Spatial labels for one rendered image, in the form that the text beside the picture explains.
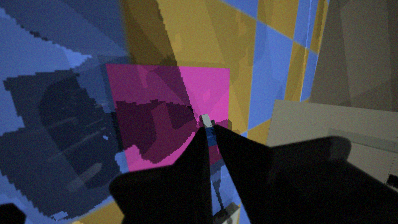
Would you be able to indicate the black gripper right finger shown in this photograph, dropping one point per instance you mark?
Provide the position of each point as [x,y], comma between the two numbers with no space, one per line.
[253,166]

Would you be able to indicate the translucent pink square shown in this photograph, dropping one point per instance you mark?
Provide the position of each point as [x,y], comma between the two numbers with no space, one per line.
[159,108]

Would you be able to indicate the beige flat panel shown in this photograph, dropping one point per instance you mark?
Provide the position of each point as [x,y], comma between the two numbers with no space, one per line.
[373,133]

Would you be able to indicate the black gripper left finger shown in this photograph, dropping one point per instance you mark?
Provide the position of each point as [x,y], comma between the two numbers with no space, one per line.
[187,178]

